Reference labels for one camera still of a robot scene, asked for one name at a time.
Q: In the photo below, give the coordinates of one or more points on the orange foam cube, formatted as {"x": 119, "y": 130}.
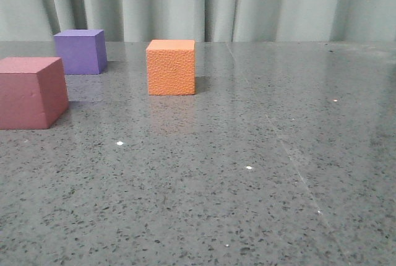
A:
{"x": 171, "y": 67}

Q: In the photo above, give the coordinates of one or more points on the purple foam cube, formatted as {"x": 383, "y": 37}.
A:
{"x": 81, "y": 51}

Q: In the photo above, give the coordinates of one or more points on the grey pleated curtain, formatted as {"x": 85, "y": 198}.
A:
{"x": 202, "y": 20}

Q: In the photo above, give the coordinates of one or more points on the red foam cube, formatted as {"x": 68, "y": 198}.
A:
{"x": 33, "y": 92}

